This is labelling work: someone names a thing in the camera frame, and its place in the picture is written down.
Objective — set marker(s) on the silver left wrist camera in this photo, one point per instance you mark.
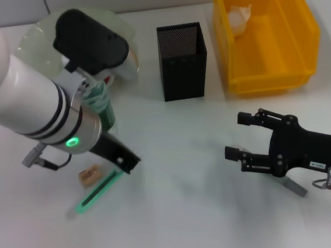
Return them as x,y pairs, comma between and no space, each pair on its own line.
87,40

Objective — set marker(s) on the red-orange mandarin orange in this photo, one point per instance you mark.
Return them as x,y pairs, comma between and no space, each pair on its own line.
109,80

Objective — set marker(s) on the mint green utility knife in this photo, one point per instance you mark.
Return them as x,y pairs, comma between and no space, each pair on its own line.
101,188

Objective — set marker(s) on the yellow plastic storage bin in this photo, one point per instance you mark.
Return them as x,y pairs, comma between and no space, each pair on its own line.
265,61

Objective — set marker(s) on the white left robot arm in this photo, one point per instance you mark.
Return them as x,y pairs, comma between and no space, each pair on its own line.
19,97

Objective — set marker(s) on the small tan eraser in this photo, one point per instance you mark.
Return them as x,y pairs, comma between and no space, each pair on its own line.
90,176

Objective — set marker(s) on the black mesh pen holder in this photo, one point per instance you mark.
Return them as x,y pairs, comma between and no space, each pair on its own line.
184,78

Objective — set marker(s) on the white paper ball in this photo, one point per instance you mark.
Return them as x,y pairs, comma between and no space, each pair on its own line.
237,20

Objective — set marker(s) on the clear pen with grey end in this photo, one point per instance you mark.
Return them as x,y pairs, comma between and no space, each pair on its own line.
296,187

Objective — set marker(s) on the pale green glass fruit plate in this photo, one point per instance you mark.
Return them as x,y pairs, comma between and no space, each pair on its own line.
38,48

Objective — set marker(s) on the clear water bottle green label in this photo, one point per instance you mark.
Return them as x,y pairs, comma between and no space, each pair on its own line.
105,112

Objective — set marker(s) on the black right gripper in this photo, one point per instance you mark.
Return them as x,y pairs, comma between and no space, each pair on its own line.
302,149

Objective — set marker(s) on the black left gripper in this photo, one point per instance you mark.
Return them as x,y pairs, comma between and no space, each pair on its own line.
109,148

